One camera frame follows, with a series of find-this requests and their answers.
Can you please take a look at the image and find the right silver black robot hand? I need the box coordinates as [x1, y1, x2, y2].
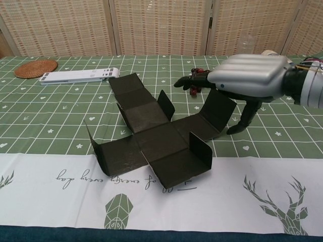
[174, 54, 295, 136]

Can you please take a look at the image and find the white flat electronic device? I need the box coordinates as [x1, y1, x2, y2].
[39, 67, 120, 86]

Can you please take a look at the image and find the black foldable cardboard box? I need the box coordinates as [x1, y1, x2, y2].
[83, 73, 238, 195]

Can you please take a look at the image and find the dark red grape bunch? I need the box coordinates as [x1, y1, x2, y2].
[189, 67, 210, 97]

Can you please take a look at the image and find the bamboo folding screen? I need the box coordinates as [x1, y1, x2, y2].
[0, 0, 323, 57]

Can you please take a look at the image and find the clear empty jar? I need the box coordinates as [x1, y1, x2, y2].
[237, 35, 256, 55]

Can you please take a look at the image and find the round woven rattan coaster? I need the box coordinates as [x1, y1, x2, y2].
[14, 59, 58, 79]

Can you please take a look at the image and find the dark teal under cloth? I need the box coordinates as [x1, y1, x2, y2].
[0, 221, 323, 242]

